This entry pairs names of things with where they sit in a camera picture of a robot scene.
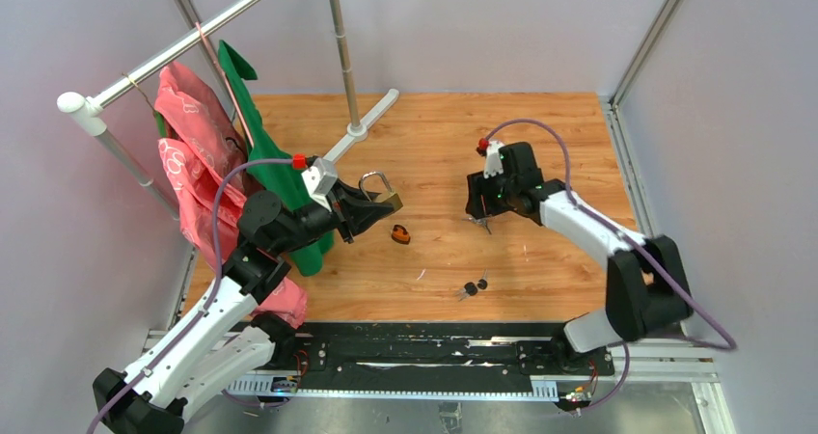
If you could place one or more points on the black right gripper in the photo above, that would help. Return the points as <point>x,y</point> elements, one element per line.
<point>479,186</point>

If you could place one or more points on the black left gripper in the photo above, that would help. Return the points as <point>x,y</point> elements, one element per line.
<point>350,208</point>

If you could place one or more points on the large brass padlock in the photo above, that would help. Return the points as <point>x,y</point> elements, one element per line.
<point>381,191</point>

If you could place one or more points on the orange black Opel padlock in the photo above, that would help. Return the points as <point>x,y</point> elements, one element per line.
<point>400,235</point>

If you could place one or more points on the black-headed key bunch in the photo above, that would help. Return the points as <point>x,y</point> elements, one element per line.
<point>471,289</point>

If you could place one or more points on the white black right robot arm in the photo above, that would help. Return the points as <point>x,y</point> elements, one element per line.
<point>645,278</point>

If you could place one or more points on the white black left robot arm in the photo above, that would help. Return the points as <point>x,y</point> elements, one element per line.
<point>162,390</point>

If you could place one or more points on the pink patterned garment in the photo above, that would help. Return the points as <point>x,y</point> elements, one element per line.
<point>202,149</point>

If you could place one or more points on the white metal clothes rack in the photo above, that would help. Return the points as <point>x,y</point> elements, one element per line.
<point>85,110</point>

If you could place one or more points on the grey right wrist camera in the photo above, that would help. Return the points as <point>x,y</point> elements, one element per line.
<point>493,161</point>

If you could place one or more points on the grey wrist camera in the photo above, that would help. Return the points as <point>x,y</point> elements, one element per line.
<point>319,179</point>
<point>493,161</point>

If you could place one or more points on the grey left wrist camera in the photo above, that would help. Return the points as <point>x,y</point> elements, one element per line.
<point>319,179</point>

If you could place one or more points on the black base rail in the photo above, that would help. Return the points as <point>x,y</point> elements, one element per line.
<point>482,361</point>

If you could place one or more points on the aluminium frame post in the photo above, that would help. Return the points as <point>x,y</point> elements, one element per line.
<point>645,35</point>

